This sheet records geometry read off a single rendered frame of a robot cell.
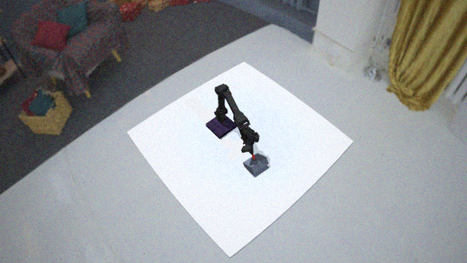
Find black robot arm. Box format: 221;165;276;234
214;83;260;143

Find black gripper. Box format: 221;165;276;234
241;136;255;155

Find dark grey square panel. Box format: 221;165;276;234
243;154;269;178

